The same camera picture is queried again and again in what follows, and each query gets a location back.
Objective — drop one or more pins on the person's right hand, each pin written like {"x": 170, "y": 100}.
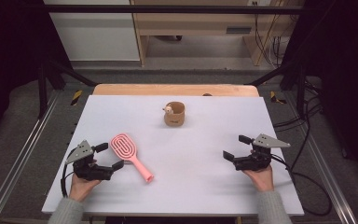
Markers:
{"x": 262, "y": 179}

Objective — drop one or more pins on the brown cup with small figure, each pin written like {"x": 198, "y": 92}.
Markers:
{"x": 174, "y": 119}

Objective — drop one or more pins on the aluminium rail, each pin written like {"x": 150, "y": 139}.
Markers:
{"x": 18, "y": 155}
{"x": 323, "y": 168}

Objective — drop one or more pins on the light wooden desk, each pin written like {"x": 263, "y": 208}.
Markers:
{"x": 192, "y": 25}

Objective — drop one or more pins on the pink hairbrush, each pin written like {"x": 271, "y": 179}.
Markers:
{"x": 136, "y": 165}

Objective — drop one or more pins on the black horizontal metal bar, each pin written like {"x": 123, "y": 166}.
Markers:
{"x": 167, "y": 9}

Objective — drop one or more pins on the yellow and black tape marker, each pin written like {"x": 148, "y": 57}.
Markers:
{"x": 275, "y": 97}
{"x": 76, "y": 97}

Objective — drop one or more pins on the dark curtain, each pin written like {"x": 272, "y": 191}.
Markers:
{"x": 9, "y": 62}
{"x": 348, "y": 77}

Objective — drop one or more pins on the wooden table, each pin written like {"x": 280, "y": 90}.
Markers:
{"x": 174, "y": 90}

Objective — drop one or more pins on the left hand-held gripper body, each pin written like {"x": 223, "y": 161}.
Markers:
{"x": 87, "y": 169}

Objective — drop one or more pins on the white cabinet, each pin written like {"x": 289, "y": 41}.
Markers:
{"x": 96, "y": 37}

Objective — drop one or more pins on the black metal stand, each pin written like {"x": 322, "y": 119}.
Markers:
{"x": 301, "y": 93}
{"x": 42, "y": 93}

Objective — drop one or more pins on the person's left hand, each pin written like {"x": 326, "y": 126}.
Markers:
{"x": 80, "y": 188}

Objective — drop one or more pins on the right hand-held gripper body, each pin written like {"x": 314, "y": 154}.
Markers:
{"x": 254, "y": 160}

